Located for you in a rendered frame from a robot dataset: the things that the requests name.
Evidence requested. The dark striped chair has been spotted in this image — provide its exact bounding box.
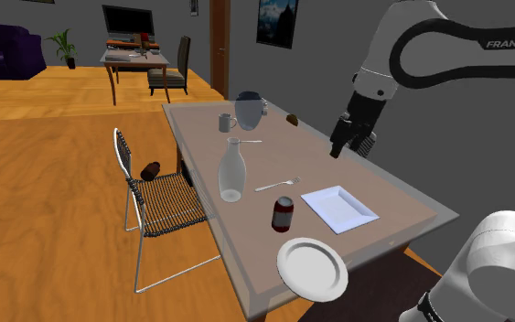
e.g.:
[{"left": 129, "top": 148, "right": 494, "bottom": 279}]
[{"left": 146, "top": 35, "right": 193, "bottom": 97}]

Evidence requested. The white wire chair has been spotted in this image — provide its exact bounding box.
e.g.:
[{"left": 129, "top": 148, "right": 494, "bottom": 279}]
[{"left": 113, "top": 127, "right": 223, "bottom": 295}]

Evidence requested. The brown wooden door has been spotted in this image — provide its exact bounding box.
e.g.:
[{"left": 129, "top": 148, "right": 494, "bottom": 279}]
[{"left": 209, "top": 0, "right": 231, "bottom": 101}]

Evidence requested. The silver fork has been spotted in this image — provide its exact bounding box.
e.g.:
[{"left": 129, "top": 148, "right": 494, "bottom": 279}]
[{"left": 253, "top": 176, "right": 302, "bottom": 193}]

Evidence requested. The grey mug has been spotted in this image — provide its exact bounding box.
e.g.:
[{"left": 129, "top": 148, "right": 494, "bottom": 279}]
[{"left": 218, "top": 113, "right": 239, "bottom": 134}]

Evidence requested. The wooden desk with monitor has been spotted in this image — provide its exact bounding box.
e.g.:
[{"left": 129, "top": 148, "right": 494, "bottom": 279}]
[{"left": 99, "top": 4, "right": 172, "bottom": 107}]

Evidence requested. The beige dining table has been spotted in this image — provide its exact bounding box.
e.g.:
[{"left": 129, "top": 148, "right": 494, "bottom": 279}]
[{"left": 161, "top": 98, "right": 460, "bottom": 322}]

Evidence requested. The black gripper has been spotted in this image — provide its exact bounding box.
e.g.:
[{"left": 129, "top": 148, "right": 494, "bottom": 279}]
[{"left": 328, "top": 91, "right": 389, "bottom": 160}]

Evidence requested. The red soda can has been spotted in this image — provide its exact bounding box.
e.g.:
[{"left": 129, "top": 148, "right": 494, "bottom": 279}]
[{"left": 270, "top": 195, "right": 295, "bottom": 234}]

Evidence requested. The large dark wall picture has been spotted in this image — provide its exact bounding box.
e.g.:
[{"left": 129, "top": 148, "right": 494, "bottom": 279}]
[{"left": 255, "top": 0, "right": 300, "bottom": 50}]

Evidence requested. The green potted plant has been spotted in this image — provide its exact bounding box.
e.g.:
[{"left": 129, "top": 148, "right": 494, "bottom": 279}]
[{"left": 44, "top": 27, "right": 80, "bottom": 70}]

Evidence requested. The white round plate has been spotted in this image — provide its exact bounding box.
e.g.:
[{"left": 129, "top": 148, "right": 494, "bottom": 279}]
[{"left": 275, "top": 237, "right": 349, "bottom": 304}]

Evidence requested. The white square plate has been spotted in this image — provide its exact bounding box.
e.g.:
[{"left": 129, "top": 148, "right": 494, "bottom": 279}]
[{"left": 300, "top": 185, "right": 381, "bottom": 236}]

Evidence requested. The brown cylinder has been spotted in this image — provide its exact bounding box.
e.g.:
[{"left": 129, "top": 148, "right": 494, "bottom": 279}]
[{"left": 139, "top": 160, "right": 162, "bottom": 183}]

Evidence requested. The clear glass bottle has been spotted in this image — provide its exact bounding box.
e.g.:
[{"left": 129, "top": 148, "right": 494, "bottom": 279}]
[{"left": 217, "top": 136, "right": 247, "bottom": 204}]

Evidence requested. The purple sofa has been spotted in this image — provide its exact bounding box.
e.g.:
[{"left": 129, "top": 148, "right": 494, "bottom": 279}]
[{"left": 0, "top": 21, "right": 48, "bottom": 81}]

